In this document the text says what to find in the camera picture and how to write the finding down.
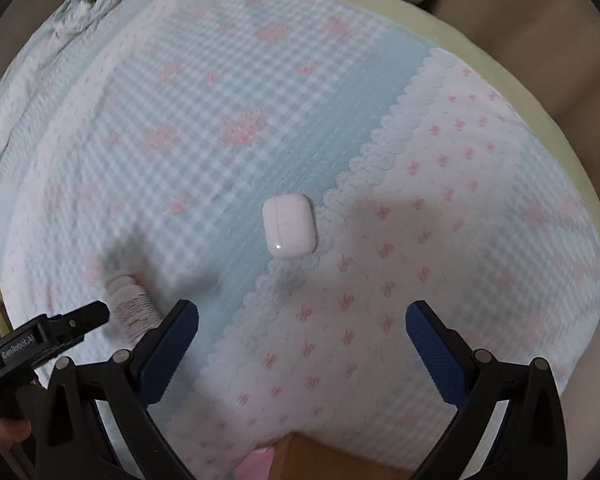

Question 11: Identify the light blue checked blanket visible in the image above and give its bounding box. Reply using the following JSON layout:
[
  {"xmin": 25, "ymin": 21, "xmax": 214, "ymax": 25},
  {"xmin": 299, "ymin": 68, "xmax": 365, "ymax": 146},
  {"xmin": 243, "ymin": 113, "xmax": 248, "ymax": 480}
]
[{"xmin": 0, "ymin": 0, "xmax": 600, "ymax": 480}]

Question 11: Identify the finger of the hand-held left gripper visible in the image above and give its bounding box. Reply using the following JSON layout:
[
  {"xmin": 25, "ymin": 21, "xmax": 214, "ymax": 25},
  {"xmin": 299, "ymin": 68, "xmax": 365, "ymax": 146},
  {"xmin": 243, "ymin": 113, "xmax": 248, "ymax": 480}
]
[{"xmin": 60, "ymin": 301, "xmax": 111, "ymax": 334}]

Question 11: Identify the white earbuds case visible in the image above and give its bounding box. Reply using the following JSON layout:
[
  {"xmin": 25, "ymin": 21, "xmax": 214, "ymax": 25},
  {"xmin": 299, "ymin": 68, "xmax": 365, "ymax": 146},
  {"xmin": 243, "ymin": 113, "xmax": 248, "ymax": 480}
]
[{"xmin": 262, "ymin": 192, "xmax": 317, "ymax": 260}]

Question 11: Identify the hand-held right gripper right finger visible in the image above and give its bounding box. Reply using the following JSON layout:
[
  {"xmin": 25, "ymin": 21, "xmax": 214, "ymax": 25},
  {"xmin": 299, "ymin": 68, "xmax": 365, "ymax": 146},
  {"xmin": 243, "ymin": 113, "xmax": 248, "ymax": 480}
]
[{"xmin": 405, "ymin": 301, "xmax": 567, "ymax": 480}]

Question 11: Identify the pink patterned cardboard box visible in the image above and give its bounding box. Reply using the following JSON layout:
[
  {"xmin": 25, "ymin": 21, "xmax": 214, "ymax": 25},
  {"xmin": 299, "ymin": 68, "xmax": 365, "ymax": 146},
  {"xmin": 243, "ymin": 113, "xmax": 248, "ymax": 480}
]
[{"xmin": 232, "ymin": 432, "xmax": 412, "ymax": 480}]

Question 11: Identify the person's left hand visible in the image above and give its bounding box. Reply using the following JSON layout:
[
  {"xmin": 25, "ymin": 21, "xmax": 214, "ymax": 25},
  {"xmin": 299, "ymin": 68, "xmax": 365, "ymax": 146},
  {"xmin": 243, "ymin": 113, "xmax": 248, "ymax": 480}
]
[{"xmin": 0, "ymin": 418, "xmax": 37, "ymax": 480}]

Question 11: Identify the white plastic bottle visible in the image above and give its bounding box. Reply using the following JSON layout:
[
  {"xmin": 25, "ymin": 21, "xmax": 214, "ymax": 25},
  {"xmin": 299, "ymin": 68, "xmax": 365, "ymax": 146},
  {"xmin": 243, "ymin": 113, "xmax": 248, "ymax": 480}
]
[{"xmin": 105, "ymin": 271, "xmax": 164, "ymax": 344}]

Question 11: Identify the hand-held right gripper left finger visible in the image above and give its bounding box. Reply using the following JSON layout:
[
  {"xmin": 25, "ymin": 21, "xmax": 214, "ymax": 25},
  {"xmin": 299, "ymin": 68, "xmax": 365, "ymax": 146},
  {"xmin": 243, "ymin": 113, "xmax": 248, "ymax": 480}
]
[{"xmin": 35, "ymin": 300, "xmax": 200, "ymax": 480}]

